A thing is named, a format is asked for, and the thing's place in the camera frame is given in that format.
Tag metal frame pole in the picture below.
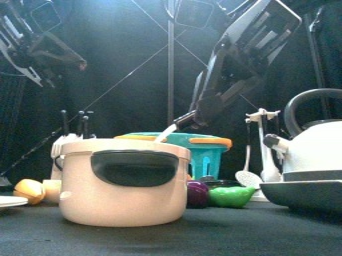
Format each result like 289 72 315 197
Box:
167 18 176 127

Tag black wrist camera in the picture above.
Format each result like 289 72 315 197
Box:
172 0 216 30
24 0 64 33

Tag teal basket with orange handles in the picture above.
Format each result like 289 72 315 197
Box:
113 131 233 181

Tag white utensil rack stand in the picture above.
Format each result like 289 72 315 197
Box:
244 107 283 183

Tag purple toy eggplant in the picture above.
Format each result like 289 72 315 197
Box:
185 179 211 210

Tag black handled toy utensil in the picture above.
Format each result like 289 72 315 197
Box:
76 110 86 138
84 110 97 140

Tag white fork with black handle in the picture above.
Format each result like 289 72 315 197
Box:
49 109 70 160

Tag green toy pepper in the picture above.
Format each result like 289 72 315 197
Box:
207 185 257 210

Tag small white toy dish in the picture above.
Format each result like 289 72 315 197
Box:
0 195 30 210

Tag cream toy pot grey handles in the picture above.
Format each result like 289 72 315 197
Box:
57 137 192 228

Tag thin diagonal brace wire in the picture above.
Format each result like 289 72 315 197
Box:
129 0 261 103
1 29 191 176

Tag white slotted toy spoon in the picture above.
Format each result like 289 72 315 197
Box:
233 121 264 190

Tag black vertical frame post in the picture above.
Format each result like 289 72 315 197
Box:
305 6 334 119

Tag white spatula with black handle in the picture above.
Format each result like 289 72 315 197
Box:
153 111 199 144

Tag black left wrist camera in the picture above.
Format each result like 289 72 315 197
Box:
24 0 64 33

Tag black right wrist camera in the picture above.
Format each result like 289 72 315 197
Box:
172 0 216 30

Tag white toy kettle grey handle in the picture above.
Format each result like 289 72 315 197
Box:
261 87 342 183

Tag yellow orange toy fruit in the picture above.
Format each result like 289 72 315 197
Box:
12 178 46 206

